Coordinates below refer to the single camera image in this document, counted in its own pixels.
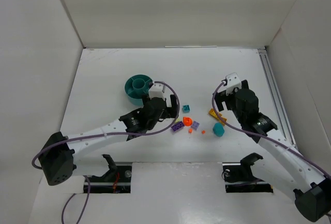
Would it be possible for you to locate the dark purple long lego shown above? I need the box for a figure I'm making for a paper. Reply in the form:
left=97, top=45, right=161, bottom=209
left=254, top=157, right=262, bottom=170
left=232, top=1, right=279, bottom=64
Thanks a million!
left=171, top=121, right=185, bottom=132

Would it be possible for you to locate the yellow long lego brick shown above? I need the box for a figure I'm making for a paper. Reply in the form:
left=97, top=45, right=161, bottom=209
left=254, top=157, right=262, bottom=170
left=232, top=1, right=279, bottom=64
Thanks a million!
left=208, top=108, right=221, bottom=122

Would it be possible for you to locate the orange round lego piece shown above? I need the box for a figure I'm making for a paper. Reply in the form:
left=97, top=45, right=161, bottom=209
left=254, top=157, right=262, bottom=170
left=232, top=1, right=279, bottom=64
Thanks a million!
left=183, top=116, right=193, bottom=126

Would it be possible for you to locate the light purple square lego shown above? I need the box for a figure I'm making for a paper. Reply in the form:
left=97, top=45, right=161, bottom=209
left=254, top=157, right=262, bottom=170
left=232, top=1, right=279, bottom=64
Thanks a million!
left=191, top=121, right=200, bottom=130

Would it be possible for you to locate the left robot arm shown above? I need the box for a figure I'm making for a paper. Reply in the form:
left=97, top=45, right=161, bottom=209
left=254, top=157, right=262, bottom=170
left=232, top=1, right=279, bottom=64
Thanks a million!
left=36, top=94, right=179, bottom=186

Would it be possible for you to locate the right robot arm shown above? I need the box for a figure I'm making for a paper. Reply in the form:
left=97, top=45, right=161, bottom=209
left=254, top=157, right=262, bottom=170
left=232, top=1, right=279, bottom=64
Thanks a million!
left=212, top=74, right=330, bottom=222

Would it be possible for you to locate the orange square lego brick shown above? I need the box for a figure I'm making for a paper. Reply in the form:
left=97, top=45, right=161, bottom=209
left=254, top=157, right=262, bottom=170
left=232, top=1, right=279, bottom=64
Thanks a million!
left=219, top=117, right=227, bottom=126

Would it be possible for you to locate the teal round divided container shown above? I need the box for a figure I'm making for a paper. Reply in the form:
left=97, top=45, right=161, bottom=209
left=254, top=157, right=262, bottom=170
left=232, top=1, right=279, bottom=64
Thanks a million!
left=124, top=74, right=152, bottom=107

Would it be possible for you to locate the teal square lego brick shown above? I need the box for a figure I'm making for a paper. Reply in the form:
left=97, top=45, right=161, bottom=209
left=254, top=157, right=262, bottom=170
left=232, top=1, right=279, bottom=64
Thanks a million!
left=182, top=104, right=190, bottom=113

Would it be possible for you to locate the teal rounded lego piece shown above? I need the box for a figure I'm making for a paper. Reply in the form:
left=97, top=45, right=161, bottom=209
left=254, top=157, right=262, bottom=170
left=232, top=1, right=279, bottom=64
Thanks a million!
left=213, top=123, right=225, bottom=137

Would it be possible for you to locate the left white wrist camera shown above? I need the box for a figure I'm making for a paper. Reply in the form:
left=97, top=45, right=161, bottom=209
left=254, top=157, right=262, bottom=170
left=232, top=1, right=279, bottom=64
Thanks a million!
left=148, top=82, right=166, bottom=100

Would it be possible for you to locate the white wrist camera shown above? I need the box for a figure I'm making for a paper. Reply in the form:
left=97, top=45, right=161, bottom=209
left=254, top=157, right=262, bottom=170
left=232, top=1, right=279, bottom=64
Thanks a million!
left=225, top=72, right=242, bottom=96
left=148, top=82, right=166, bottom=100

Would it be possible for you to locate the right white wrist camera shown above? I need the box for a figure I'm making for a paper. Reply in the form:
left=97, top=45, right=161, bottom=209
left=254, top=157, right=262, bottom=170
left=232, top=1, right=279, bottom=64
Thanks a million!
left=225, top=72, right=242, bottom=96

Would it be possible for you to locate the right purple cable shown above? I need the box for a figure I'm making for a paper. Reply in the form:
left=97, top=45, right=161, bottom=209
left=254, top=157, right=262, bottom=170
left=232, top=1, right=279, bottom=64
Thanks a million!
left=212, top=80, right=331, bottom=178

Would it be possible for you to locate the purple cable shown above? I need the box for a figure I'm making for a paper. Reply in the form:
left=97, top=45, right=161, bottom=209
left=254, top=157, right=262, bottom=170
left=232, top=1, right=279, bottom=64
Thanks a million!
left=32, top=81, right=181, bottom=224
left=212, top=80, right=331, bottom=178

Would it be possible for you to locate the aluminium rail right side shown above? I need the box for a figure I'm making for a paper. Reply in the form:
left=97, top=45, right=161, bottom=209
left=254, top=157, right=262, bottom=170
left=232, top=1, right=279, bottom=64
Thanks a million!
left=258, top=49, right=296, bottom=145

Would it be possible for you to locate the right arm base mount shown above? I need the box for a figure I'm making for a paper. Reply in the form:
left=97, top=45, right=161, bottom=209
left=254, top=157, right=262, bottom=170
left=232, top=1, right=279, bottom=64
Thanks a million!
left=221, top=153, right=274, bottom=193

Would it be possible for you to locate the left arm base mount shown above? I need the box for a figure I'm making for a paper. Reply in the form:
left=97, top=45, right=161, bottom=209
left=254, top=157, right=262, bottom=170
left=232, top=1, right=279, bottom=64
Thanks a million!
left=88, top=154, right=132, bottom=194

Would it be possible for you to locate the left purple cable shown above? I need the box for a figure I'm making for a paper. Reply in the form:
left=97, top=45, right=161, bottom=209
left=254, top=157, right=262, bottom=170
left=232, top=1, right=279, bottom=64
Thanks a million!
left=32, top=81, right=181, bottom=224

